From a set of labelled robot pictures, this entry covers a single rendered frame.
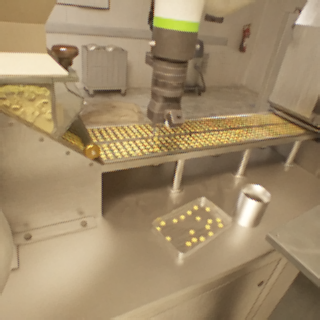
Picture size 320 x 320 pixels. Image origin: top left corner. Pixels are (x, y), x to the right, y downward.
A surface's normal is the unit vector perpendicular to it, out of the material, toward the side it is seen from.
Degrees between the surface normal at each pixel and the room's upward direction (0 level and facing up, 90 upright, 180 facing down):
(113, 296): 0
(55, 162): 90
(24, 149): 90
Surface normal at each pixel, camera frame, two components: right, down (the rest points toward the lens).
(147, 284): 0.12, -0.85
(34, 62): 0.40, -0.25
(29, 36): 0.44, 0.51
